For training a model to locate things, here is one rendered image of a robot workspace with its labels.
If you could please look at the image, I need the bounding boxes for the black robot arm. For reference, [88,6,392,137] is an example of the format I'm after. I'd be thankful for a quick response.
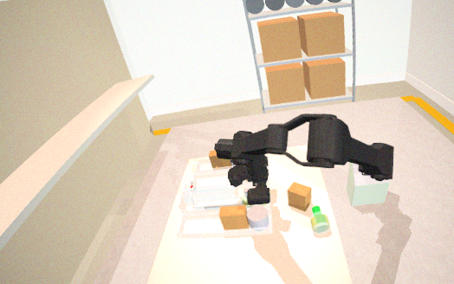
[214,113,394,187]

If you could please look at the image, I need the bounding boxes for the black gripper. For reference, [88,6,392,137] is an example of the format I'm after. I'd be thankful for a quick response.
[245,156,271,205]

